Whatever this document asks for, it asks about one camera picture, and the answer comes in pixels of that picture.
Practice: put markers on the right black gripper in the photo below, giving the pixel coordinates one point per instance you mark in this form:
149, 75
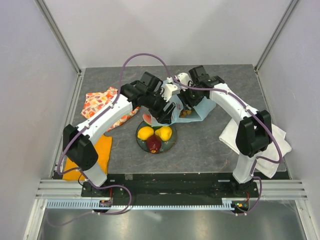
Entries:
184, 95

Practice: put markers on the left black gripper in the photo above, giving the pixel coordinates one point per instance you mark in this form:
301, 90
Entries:
162, 117

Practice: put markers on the light blue plastic bag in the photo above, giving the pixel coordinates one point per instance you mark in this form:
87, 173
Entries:
199, 112

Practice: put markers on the fake watermelon slice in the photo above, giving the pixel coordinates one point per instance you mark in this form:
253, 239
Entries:
147, 119

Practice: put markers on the yellow fake lemon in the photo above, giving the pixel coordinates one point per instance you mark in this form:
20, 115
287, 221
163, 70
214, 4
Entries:
145, 132

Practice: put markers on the fake red mango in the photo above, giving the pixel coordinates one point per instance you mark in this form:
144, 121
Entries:
153, 144

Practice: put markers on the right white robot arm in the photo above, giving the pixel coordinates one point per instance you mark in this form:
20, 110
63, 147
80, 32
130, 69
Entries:
254, 127

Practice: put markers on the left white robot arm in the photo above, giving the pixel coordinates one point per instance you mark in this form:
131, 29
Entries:
79, 141

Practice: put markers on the fake brown grape bunch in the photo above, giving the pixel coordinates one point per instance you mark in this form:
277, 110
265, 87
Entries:
185, 112

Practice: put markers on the blue ceramic plate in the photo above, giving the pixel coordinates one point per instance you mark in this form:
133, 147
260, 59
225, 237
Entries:
165, 145

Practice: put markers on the floral orange cloth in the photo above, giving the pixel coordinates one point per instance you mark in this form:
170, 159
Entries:
95, 101

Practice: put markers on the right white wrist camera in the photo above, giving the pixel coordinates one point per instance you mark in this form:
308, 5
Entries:
184, 80

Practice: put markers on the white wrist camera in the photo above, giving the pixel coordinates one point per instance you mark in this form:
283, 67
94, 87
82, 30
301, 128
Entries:
169, 89
184, 80

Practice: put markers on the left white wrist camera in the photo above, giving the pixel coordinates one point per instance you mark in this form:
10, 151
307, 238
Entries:
169, 89

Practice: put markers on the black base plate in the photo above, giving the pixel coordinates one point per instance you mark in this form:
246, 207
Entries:
215, 185

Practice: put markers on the light blue cable duct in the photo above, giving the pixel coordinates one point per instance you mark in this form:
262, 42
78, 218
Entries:
90, 204

